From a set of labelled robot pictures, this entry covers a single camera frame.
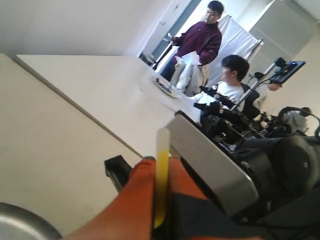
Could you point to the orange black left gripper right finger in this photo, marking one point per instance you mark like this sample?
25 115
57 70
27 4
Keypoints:
192 216

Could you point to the thin yellow stick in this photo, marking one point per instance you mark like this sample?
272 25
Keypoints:
161 175

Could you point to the seated man in white shirt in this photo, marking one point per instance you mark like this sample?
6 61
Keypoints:
234 70

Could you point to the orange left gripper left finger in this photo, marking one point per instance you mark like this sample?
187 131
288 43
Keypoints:
130 215

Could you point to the white plate with food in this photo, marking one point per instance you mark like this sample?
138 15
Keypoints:
166 88

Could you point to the round stainless steel plate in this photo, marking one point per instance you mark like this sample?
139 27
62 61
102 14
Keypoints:
17 223

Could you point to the standing man in maroon sweater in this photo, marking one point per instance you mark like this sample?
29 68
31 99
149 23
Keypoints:
204 38

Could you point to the person in background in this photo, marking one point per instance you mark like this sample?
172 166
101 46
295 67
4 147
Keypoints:
264 91

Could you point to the monitor on stand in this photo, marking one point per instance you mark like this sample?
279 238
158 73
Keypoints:
285 70

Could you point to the white room divider curtain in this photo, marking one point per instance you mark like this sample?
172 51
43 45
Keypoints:
235 41

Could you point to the black teleoperation arms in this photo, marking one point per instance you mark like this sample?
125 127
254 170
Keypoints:
223 119

